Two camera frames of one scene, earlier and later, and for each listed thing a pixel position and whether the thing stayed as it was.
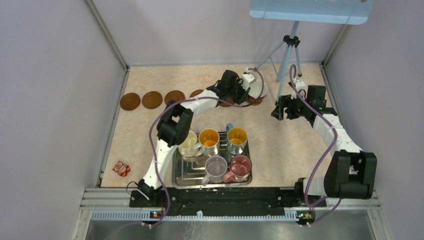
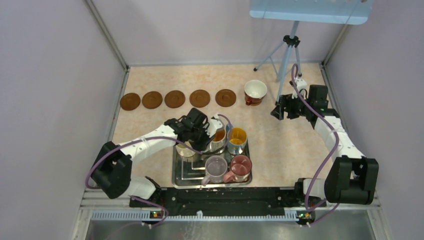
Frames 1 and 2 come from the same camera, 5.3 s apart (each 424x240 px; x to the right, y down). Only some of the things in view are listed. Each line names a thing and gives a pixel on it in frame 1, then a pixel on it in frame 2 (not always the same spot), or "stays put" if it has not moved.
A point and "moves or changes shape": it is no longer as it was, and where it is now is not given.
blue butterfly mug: x=236 y=139 stays put
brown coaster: x=152 y=99 stays put
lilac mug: x=216 y=168 stays put
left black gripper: x=244 y=92 to x=202 y=146
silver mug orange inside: x=209 y=143 moves or changes shape
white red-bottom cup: x=255 y=91 stays put
